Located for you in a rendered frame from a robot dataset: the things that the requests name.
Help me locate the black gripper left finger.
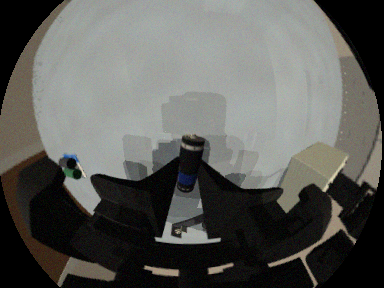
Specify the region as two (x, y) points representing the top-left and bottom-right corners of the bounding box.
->
(89, 156), (180, 239)

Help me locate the black and blue battery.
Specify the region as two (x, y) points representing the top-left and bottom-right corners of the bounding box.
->
(176, 133), (204, 192)

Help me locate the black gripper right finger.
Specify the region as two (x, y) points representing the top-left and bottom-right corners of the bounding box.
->
(197, 160), (284, 240)

